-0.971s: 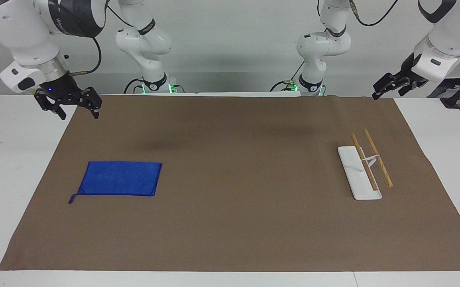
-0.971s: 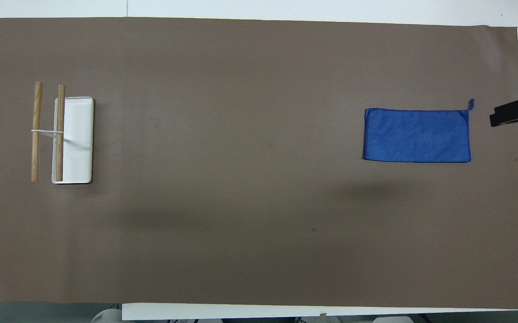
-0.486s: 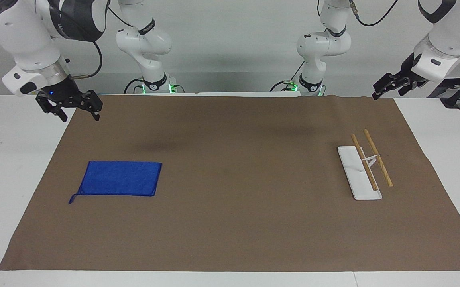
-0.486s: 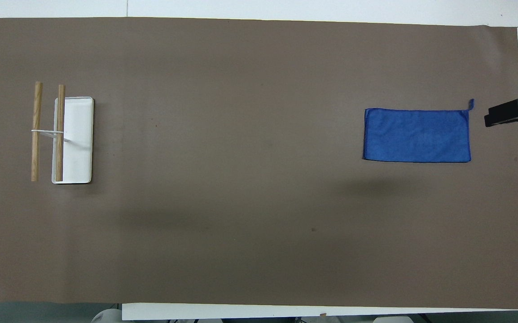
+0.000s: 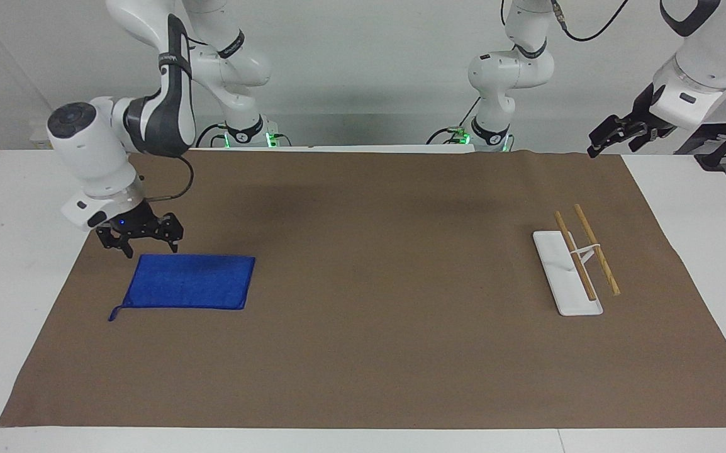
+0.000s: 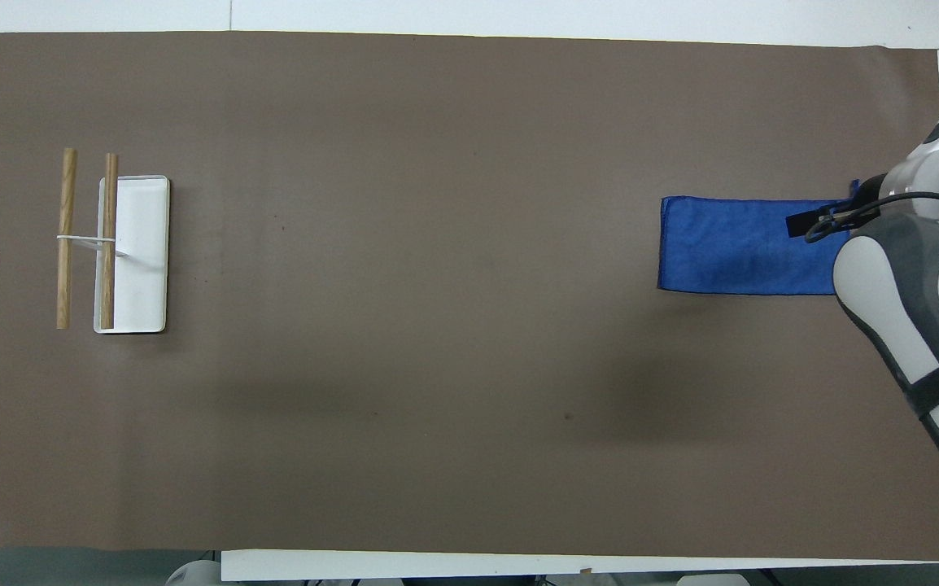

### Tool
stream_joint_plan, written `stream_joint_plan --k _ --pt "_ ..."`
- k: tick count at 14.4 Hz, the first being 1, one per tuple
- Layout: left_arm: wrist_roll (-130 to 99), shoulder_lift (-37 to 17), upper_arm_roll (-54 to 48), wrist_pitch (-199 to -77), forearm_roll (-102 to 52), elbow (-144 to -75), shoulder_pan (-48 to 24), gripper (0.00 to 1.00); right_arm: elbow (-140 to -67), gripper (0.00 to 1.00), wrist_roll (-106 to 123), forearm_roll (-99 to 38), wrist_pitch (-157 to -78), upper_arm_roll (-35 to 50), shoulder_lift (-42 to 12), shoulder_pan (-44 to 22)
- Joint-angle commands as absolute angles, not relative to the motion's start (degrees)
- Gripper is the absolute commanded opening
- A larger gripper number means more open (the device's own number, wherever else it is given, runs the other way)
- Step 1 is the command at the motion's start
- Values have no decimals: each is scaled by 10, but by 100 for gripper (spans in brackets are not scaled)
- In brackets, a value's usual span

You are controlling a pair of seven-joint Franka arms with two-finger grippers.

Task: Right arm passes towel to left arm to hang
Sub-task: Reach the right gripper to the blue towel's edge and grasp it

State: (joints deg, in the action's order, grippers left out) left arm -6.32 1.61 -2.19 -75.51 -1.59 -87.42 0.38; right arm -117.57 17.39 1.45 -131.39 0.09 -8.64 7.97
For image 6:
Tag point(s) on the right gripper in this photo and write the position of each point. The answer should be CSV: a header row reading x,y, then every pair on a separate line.
x,y
870,194

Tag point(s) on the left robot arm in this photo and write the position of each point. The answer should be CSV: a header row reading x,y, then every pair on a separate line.
x,y
191,574

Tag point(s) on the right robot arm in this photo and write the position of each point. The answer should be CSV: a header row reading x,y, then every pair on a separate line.
x,y
893,285

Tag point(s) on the blue towel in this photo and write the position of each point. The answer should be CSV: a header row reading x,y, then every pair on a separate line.
x,y
730,252

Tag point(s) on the white towel rack wooden rods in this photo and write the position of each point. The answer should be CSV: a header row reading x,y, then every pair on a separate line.
x,y
140,244

